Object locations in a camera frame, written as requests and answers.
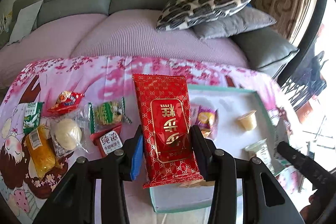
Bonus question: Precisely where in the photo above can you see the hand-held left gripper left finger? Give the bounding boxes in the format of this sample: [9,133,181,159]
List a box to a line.
[33,124,144,224]

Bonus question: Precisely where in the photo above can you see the green cookie clear packet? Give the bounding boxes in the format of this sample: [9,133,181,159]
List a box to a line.
[88,98,133,135]

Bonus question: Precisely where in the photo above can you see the clear pale snack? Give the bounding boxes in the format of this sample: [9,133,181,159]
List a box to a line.
[244,139,275,174]

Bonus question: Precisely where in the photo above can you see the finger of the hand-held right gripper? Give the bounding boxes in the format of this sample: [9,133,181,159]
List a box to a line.
[278,141,336,189]

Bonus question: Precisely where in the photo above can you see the pink ribbed seat cover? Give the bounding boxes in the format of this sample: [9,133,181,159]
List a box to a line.
[0,13,108,88]
[71,9,250,68]

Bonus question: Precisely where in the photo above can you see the red and white snack packet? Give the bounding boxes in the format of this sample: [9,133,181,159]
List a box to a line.
[90,123,124,159]

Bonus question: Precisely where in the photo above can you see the teal shallow box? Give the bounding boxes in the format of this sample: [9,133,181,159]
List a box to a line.
[150,84,290,213]

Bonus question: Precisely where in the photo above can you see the black and white patterned pillow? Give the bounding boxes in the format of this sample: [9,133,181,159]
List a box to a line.
[156,0,258,31]

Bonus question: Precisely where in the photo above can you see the yellow jelly cup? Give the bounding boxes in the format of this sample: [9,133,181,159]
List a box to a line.
[238,110,257,131]

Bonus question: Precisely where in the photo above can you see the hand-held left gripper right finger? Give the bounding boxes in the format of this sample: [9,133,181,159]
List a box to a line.
[189,125,305,224]

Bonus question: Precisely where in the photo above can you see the green and white small carton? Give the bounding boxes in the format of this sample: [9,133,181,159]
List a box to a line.
[22,101,45,135]

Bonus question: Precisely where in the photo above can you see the red patterned cake packet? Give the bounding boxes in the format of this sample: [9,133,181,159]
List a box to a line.
[133,73,205,189]

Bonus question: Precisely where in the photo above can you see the red nut snack packet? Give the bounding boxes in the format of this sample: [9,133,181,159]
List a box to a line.
[47,91,86,115]

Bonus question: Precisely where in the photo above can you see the light grey pillow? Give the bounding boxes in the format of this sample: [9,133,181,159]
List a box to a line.
[8,0,44,45]

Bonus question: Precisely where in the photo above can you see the dark grey pillow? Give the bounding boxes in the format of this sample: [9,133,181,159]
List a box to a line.
[192,6,277,39]

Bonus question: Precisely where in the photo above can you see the yellow bread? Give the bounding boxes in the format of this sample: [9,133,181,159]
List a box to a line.
[25,126,63,180]

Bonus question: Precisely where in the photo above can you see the pink swiss roll packet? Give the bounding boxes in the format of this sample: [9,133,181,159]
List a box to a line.
[189,103,219,140]

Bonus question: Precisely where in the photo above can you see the pink cartoon printed blanket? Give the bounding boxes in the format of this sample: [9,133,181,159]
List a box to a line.
[0,55,292,224]

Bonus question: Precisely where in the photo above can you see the round white bun packet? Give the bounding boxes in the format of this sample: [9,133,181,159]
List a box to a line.
[47,116,91,161]

